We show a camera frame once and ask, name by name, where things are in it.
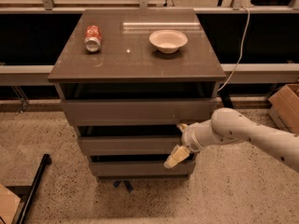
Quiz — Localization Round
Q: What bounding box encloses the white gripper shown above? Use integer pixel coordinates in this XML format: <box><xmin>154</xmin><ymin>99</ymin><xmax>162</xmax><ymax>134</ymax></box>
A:
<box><xmin>164</xmin><ymin>123</ymin><xmax>214</xmax><ymax>169</ymax></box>

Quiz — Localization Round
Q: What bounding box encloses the grey drawer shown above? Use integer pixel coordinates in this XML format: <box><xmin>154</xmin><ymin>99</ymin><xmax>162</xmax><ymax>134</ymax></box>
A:
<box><xmin>78</xmin><ymin>136</ymin><xmax>181</xmax><ymax>156</ymax></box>
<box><xmin>90</xmin><ymin>161</ymin><xmax>195</xmax><ymax>176</ymax></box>
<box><xmin>61</xmin><ymin>99</ymin><xmax>216</xmax><ymax>126</ymax></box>

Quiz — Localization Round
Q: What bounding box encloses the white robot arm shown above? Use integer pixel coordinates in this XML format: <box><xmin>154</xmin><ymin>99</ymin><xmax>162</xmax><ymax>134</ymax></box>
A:
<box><xmin>164</xmin><ymin>108</ymin><xmax>299</xmax><ymax>172</ymax></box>

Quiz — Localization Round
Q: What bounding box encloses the grey drawer cabinet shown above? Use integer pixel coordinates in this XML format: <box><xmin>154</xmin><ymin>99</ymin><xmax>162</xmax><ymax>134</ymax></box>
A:
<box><xmin>49</xmin><ymin>9</ymin><xmax>225</xmax><ymax>180</ymax></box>

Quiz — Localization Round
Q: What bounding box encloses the grey bottom drawer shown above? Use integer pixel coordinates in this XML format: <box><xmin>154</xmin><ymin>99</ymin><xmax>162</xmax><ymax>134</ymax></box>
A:
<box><xmin>90</xmin><ymin>161</ymin><xmax>195</xmax><ymax>176</ymax></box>

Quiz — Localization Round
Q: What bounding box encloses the grey top drawer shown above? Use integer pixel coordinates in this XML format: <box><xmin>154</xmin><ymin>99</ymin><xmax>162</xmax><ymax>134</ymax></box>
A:
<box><xmin>61</xmin><ymin>99</ymin><xmax>216</xmax><ymax>126</ymax></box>

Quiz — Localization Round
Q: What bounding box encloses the white paper bowl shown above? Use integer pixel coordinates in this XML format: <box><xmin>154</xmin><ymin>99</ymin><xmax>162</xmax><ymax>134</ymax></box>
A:
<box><xmin>149</xmin><ymin>30</ymin><xmax>188</xmax><ymax>54</ymax></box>

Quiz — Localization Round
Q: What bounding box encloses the cardboard box right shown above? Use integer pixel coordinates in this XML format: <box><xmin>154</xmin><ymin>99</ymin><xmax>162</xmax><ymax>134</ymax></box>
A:
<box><xmin>269</xmin><ymin>84</ymin><xmax>299</xmax><ymax>134</ymax></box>

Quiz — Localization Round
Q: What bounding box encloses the red soda can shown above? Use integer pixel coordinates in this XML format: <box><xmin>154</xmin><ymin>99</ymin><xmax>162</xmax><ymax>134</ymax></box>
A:
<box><xmin>84</xmin><ymin>25</ymin><xmax>102</xmax><ymax>52</ymax></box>

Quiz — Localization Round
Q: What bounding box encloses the black pole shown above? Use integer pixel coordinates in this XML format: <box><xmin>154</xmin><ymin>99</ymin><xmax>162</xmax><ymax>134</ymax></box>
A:
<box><xmin>16</xmin><ymin>154</ymin><xmax>51</xmax><ymax>224</ymax></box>

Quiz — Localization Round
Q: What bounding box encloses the cardboard box left corner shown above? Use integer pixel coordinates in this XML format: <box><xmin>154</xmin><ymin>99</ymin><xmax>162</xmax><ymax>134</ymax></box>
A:
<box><xmin>0</xmin><ymin>184</ymin><xmax>21</xmax><ymax>224</ymax></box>

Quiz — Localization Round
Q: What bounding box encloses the white cable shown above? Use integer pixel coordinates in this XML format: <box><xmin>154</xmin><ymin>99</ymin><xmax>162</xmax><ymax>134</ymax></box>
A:
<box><xmin>217</xmin><ymin>6</ymin><xmax>251</xmax><ymax>92</ymax></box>

